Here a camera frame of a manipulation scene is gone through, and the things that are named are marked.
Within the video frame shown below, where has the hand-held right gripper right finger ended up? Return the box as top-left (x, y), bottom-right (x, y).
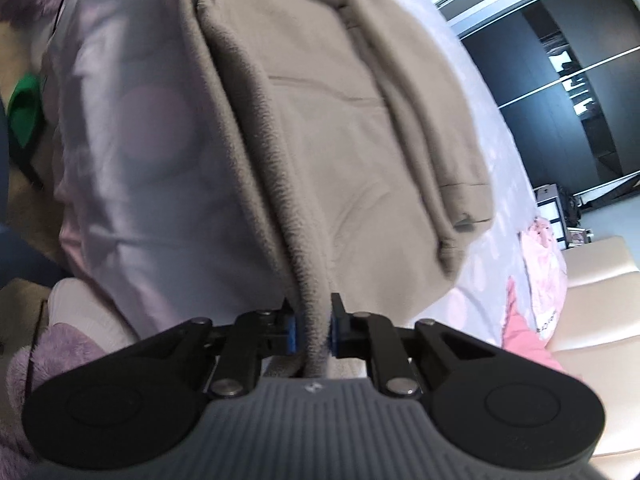
top-left (330, 292), bottom-right (506, 401)

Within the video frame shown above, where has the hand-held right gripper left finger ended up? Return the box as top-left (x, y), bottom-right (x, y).
top-left (127, 297), bottom-right (301, 401)

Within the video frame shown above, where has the beige fleece jacket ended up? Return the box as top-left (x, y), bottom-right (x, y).
top-left (177, 0), bottom-right (496, 378)

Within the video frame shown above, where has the grey pink-dotted bed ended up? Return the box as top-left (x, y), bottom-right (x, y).
top-left (40, 0), bottom-right (568, 376)

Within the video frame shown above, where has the white soft object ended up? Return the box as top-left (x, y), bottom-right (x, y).
top-left (46, 279), bottom-right (133, 358)

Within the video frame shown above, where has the light pink folded cloth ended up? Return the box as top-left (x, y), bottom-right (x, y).
top-left (517, 216), bottom-right (568, 346)

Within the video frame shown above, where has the nightstand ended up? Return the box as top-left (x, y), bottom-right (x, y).
top-left (532, 184), bottom-right (593, 251)

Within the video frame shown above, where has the black bag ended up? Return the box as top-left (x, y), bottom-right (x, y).
top-left (555, 185), bottom-right (583, 223)

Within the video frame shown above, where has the beige padded headboard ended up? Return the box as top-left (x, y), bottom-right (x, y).
top-left (545, 235), bottom-right (640, 461)

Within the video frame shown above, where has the dark blue object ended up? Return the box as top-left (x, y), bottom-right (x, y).
top-left (0, 97), bottom-right (68, 288)

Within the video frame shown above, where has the black wardrobe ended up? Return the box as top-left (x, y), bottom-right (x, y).
top-left (432, 0), bottom-right (640, 206)

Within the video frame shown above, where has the green object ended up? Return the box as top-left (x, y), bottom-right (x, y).
top-left (6, 74), bottom-right (45, 150)

